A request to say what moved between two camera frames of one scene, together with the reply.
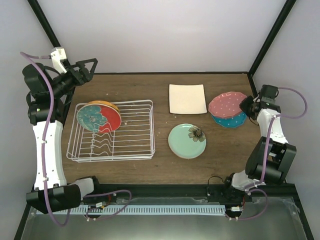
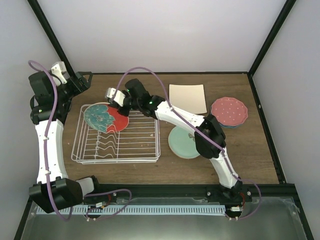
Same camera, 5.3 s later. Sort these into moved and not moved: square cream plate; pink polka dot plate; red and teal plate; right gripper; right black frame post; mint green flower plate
Moved: pink polka dot plate; right gripper; red and teal plate
Not moved: square cream plate; mint green flower plate; right black frame post
